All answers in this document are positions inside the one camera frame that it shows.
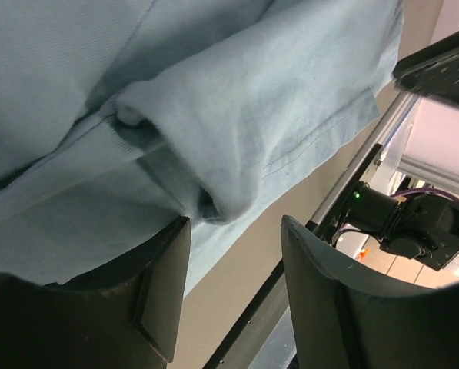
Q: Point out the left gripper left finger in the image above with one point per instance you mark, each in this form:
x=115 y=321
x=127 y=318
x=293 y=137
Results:
x=126 y=310

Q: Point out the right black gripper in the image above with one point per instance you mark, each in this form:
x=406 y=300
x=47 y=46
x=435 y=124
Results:
x=432 y=72

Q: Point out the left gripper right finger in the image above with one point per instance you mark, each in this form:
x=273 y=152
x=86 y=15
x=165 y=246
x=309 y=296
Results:
x=347 y=315

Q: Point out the blue t shirt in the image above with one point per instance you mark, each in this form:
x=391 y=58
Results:
x=116 y=117

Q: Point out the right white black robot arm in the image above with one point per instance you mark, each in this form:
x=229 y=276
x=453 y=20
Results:
x=416 y=224

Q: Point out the aluminium frame rail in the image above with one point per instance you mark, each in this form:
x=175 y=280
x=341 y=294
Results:
x=375 y=141

